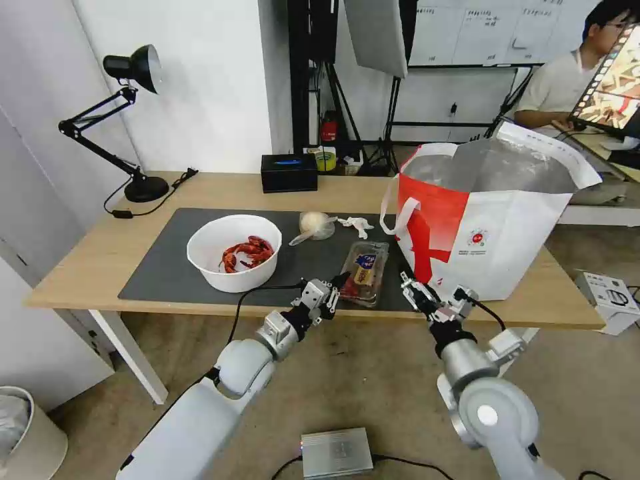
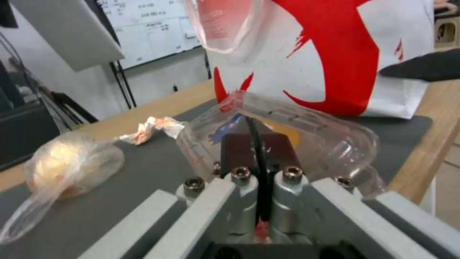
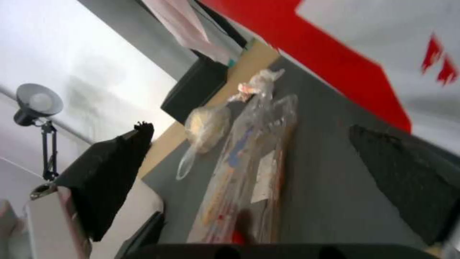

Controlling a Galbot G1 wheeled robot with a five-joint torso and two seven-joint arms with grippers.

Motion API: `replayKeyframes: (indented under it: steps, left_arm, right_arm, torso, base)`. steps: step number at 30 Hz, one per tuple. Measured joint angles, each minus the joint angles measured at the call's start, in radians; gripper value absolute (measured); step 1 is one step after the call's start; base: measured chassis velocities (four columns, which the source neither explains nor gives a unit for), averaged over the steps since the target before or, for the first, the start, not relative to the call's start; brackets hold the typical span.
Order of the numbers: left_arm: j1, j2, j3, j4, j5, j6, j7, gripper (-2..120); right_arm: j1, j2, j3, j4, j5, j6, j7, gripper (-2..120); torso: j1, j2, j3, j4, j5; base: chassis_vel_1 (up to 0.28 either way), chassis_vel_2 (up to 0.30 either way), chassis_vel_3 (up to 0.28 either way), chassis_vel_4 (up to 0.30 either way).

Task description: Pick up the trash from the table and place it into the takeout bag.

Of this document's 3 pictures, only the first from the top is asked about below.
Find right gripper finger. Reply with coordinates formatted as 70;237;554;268
399;271;434;315
423;285;452;322

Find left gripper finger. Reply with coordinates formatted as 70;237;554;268
325;271;353;303
315;295;339;322

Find clear plastic bag with bun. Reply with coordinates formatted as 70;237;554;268
288;210;337;247

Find white red takeout bag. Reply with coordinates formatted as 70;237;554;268
379;121;604;302

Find white round takeout bowl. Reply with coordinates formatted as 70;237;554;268
186;214;283;294

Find beige trash bin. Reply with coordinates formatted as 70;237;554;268
0;385;69;480

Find clear plastic food box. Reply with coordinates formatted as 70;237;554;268
339;240;391;307

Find crumpled white tissue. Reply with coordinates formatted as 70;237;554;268
335;215;375;238

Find red crayfish shells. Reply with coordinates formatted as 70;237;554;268
219;235;275;275

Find black tissue box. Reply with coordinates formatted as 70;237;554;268
260;153;319;194

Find silver power supply box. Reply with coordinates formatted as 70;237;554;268
299;427;375;480

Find dark grey desk mat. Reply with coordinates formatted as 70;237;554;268
117;207;437;308

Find red fire extinguisher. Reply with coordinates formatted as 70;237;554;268
319;111;339;147

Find white printed cardboard box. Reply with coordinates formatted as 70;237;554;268
573;271;640;337

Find black light stand tripod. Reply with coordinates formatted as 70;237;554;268
357;75;404;177

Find white table leg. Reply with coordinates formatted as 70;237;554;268
87;309;169;406

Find black desk lamp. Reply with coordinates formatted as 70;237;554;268
57;43;171;204

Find black metal rack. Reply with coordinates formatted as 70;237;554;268
287;0;346;157

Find person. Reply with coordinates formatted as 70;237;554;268
513;0;640;142

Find grey photo reflector panel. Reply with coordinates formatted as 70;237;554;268
341;0;409;79

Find white whiteboard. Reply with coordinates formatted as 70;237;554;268
407;0;562;68

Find computer monitor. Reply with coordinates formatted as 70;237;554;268
569;17;640;141

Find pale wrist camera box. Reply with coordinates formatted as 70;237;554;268
447;285;479;319
293;279;333;310

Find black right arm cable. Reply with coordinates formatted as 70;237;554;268
467;295;508;332

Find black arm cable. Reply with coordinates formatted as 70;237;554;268
467;295;508;332
203;283;307;386

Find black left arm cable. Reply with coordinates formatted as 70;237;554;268
203;283;307;386

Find black power supply cable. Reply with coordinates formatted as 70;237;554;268
269;451;453;480

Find black lamp power cord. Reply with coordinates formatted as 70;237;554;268
103;167;200;220

